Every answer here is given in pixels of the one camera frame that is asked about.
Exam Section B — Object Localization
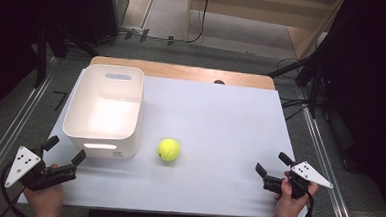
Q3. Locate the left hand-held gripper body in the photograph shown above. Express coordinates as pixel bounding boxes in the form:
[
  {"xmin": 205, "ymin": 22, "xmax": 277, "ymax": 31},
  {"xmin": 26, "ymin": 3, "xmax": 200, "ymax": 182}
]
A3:
[{"xmin": 3, "ymin": 144, "xmax": 80, "ymax": 195}]

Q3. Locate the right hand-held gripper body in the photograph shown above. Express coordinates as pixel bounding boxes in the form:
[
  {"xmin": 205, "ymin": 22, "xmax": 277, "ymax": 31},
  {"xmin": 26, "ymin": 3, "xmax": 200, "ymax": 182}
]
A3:
[{"xmin": 261, "ymin": 158, "xmax": 335, "ymax": 202}]

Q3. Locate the white plastic storage bin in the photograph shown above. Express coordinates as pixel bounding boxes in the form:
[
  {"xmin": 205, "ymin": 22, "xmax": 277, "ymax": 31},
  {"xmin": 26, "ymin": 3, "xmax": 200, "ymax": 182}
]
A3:
[{"xmin": 60, "ymin": 62, "xmax": 146, "ymax": 161}]

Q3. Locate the yellow tennis ball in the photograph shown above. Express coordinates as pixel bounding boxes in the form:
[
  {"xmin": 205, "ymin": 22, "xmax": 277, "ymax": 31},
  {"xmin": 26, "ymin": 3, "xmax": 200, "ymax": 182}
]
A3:
[{"xmin": 156, "ymin": 137, "xmax": 181, "ymax": 163}]

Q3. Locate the person's left hand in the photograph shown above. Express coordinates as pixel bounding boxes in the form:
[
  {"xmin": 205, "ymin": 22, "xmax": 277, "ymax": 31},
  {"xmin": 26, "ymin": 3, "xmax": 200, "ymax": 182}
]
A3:
[{"xmin": 20, "ymin": 161, "xmax": 67, "ymax": 217}]

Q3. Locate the person's right hand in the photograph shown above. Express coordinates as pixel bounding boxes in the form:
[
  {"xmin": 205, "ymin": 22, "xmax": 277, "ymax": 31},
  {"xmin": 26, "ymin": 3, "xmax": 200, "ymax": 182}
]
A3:
[{"xmin": 271, "ymin": 170, "xmax": 321, "ymax": 217}]

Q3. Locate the white table sheet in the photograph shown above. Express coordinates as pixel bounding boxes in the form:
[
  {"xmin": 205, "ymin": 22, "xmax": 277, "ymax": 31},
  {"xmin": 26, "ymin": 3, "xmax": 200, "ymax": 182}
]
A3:
[{"xmin": 17, "ymin": 69, "xmax": 315, "ymax": 217}]

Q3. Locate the black metal stand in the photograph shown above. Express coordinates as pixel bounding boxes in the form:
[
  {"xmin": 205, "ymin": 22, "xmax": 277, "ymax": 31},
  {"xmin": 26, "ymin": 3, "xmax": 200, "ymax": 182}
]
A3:
[
  {"xmin": 265, "ymin": 21, "xmax": 340, "ymax": 121},
  {"xmin": 31, "ymin": 21, "xmax": 103, "ymax": 92}
]

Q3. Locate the wooden table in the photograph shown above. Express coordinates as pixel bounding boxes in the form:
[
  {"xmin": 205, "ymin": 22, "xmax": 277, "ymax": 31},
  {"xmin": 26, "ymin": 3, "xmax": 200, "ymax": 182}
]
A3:
[{"xmin": 88, "ymin": 55, "xmax": 277, "ymax": 92}]

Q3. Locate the dark cabinet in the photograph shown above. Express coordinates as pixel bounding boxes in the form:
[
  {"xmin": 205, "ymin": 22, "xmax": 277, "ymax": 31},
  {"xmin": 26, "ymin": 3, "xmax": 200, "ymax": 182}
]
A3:
[{"xmin": 79, "ymin": 0, "xmax": 132, "ymax": 47}]

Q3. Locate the light wooden shelf unit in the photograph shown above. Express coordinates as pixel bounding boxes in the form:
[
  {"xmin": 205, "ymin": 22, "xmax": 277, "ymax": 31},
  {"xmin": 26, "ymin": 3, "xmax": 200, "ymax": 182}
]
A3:
[{"xmin": 183, "ymin": 0, "xmax": 345, "ymax": 63}]

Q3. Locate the aluminium floor rail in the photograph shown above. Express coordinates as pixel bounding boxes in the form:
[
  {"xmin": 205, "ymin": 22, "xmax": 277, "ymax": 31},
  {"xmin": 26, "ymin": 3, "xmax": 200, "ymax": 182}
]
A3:
[
  {"xmin": 289, "ymin": 88, "xmax": 365, "ymax": 217},
  {"xmin": 0, "ymin": 67, "xmax": 58, "ymax": 199}
]

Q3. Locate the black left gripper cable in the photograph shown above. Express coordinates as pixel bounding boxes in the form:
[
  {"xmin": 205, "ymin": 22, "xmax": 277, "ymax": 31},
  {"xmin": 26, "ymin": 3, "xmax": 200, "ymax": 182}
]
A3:
[{"xmin": 0, "ymin": 162, "xmax": 36, "ymax": 217}]

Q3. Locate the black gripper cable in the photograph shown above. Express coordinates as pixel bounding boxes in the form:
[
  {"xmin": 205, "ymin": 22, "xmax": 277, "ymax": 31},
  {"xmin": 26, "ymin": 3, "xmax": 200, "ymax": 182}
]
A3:
[
  {"xmin": 0, "ymin": 162, "xmax": 36, "ymax": 217},
  {"xmin": 294, "ymin": 189, "xmax": 316, "ymax": 217}
]

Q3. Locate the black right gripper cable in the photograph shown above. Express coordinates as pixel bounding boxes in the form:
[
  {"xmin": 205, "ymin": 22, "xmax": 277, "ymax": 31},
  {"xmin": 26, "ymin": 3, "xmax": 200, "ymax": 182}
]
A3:
[{"xmin": 294, "ymin": 189, "xmax": 316, "ymax": 217}]

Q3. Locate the black hanging cable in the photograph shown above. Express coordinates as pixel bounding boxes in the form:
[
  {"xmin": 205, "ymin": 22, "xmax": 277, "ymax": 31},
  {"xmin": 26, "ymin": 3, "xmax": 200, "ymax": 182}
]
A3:
[{"xmin": 170, "ymin": 0, "xmax": 212, "ymax": 46}]

